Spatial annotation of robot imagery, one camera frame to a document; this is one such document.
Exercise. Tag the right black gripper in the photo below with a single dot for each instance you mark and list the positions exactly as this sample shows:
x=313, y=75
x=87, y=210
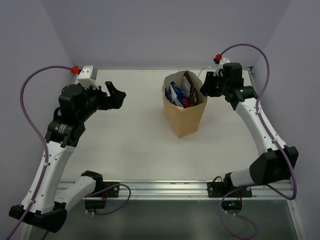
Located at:
x=207, y=88

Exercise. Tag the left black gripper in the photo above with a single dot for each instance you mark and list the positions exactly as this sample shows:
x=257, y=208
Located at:
x=104, y=97

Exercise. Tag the brown paper bag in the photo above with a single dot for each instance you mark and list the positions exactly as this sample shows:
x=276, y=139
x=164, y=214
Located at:
x=184, y=121

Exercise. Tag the blue chip snack bag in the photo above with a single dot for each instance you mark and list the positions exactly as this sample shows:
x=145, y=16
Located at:
x=178, y=96

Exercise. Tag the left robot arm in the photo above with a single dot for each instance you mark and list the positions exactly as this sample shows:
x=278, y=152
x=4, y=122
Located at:
x=43, y=207

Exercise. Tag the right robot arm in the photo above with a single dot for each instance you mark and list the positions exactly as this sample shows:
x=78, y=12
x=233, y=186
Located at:
x=276, y=160

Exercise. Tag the dark brown snack packet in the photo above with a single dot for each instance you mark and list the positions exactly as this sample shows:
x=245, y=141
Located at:
x=190, y=90

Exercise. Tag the blue white snack packet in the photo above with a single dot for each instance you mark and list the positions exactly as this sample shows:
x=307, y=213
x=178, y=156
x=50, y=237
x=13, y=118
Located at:
x=168, y=96

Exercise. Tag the left black controller box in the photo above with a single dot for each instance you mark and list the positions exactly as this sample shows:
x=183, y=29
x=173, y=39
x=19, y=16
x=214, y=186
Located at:
x=92, y=205

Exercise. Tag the black controller box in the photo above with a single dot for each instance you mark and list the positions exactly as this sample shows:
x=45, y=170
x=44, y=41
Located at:
x=232, y=206
x=92, y=205

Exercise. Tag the right black controller box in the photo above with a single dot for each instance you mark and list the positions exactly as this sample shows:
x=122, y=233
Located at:
x=232, y=206

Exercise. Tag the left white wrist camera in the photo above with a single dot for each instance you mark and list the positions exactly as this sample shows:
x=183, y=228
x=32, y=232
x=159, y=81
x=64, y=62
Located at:
x=85, y=76

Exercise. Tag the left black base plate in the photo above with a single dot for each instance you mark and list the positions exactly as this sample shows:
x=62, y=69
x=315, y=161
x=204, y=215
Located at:
x=113, y=189

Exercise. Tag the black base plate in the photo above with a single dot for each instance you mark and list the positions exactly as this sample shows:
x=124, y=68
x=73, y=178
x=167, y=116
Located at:
x=217, y=188
x=113, y=189

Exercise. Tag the aluminium mounting rail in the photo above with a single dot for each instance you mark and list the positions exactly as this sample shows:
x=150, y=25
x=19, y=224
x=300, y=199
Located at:
x=183, y=190

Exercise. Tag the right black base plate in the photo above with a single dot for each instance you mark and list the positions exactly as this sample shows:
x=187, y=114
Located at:
x=217, y=188

